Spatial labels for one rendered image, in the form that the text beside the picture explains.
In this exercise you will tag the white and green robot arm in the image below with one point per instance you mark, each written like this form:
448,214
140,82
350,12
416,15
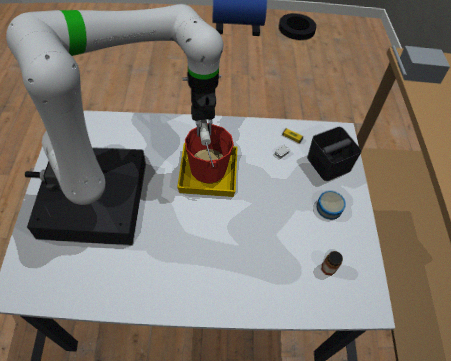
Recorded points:
52,76

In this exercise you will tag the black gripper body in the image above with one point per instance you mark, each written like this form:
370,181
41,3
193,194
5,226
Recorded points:
203,105

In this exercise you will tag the orange jar with dark lid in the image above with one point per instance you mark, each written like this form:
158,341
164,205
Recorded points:
331,263

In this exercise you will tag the yellow shallow tray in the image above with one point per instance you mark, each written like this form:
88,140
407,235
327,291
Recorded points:
226,186

